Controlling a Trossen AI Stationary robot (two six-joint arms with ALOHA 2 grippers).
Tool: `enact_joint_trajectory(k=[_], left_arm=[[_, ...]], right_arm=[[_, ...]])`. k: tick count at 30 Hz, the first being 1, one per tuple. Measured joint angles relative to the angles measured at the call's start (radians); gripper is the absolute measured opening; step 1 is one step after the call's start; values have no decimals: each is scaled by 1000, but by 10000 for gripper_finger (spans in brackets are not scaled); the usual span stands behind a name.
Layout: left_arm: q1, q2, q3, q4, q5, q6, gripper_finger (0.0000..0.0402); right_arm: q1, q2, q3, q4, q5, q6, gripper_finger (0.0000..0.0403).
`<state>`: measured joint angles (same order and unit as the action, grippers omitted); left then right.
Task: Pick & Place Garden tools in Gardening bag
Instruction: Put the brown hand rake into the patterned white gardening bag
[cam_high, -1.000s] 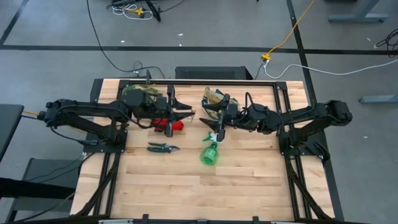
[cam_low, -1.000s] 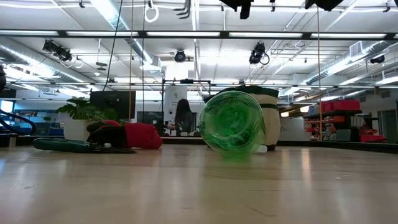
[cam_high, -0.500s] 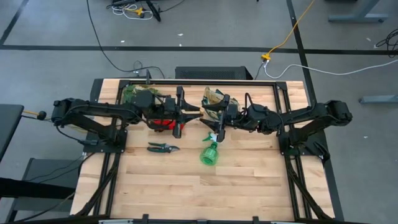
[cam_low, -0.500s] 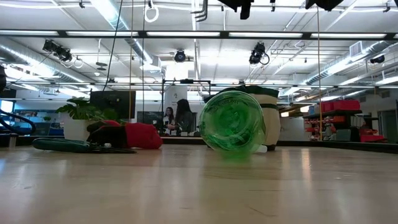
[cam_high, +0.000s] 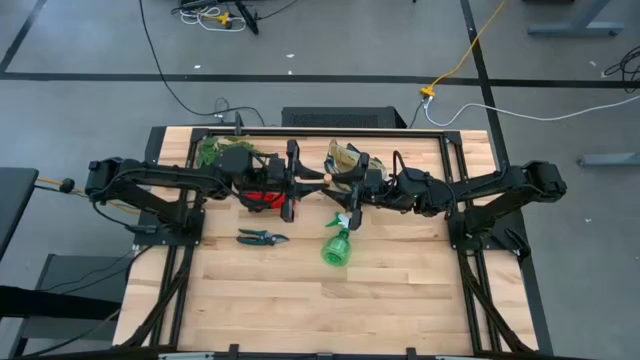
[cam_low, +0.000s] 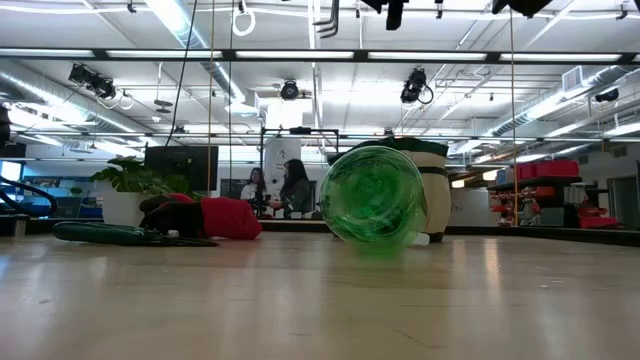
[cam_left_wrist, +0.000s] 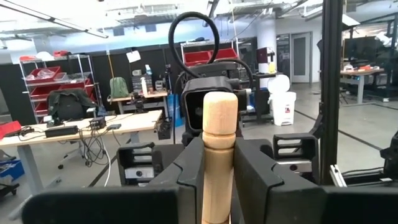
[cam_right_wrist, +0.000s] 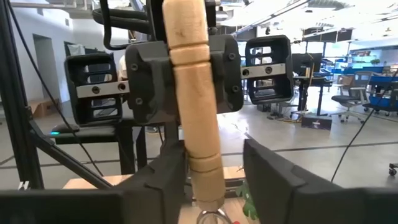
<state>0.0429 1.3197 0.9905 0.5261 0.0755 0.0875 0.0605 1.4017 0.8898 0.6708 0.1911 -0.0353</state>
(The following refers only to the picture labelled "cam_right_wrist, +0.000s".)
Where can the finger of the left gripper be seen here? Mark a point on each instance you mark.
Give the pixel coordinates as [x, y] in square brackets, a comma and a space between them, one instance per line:
[225, 74]
[149, 81]

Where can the black device with cyan light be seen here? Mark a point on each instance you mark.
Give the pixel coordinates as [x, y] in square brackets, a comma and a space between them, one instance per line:
[63, 130]

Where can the black side table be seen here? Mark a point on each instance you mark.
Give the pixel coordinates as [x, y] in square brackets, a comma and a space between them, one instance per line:
[93, 132]

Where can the cardboard box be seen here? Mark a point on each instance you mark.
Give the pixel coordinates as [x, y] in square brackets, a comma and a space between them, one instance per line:
[43, 108]

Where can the grey office chair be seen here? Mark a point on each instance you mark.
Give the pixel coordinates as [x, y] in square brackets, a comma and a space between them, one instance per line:
[349, 98]

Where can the dark box on floor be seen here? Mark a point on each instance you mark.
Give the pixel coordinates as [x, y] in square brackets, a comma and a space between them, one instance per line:
[316, 122]

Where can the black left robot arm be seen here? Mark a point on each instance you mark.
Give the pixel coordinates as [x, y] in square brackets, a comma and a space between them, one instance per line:
[155, 18]

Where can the green plant in white pot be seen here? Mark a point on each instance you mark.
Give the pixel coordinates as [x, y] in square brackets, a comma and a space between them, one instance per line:
[248, 199]

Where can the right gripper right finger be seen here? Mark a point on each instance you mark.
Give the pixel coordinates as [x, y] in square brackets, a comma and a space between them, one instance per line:
[270, 186]

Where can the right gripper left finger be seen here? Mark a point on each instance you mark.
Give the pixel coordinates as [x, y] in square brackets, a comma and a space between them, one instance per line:
[168, 186]

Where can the black aluminium table frame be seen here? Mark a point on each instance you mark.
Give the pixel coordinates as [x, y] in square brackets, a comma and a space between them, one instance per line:
[15, 109]

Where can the black desk with monitor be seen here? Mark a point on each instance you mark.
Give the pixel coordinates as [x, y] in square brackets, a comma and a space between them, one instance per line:
[311, 81]

